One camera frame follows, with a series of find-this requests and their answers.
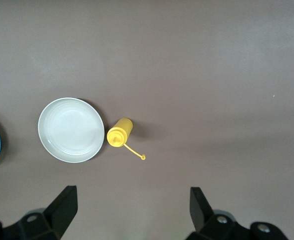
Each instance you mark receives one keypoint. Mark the yellow mustard squeeze bottle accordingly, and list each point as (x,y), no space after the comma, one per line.
(119,132)

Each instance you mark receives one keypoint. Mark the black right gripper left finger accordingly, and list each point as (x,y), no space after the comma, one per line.
(47,220)

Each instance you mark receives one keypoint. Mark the beige plate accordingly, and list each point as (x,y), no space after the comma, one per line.
(72,130)

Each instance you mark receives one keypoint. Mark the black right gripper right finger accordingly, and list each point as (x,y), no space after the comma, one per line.
(211,222)

